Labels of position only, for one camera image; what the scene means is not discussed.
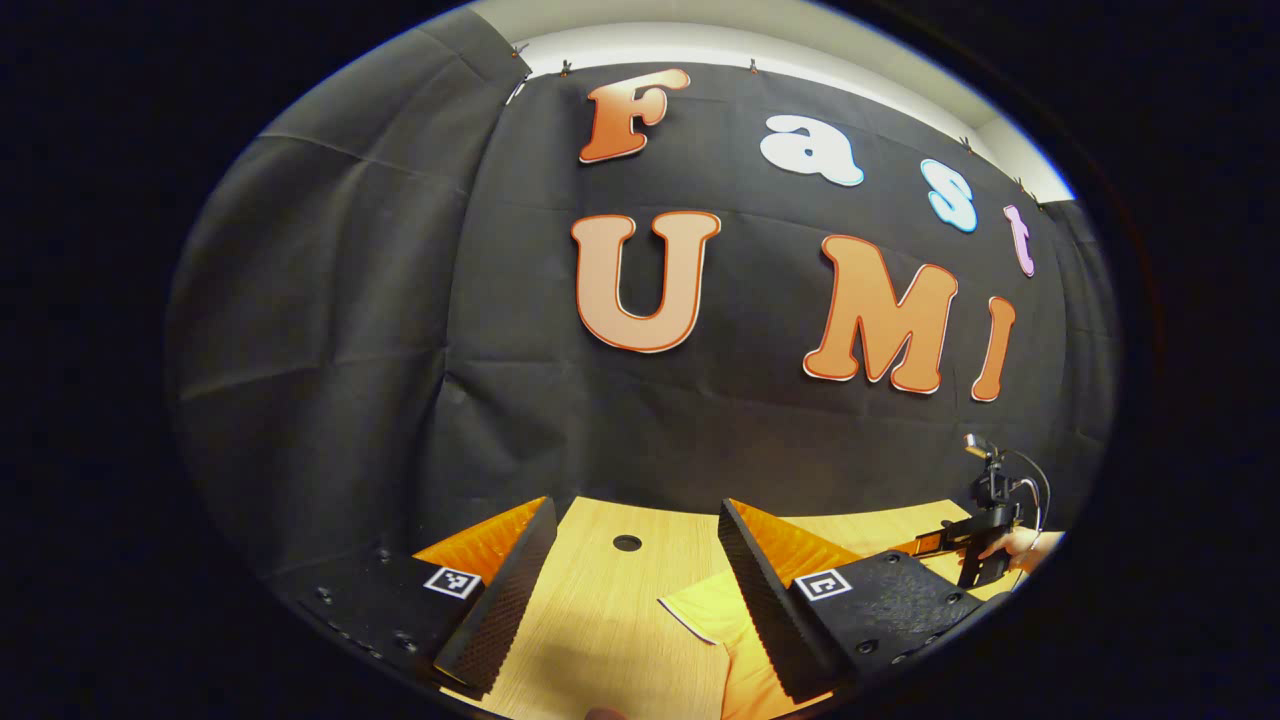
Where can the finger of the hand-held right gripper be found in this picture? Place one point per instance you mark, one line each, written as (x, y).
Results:
(945, 540)

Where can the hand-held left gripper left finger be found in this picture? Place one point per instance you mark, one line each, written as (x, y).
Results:
(505, 610)

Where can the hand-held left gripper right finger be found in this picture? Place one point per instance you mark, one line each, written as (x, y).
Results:
(765, 610)

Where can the orange T-shirt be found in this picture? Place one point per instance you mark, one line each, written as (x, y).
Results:
(715, 610)

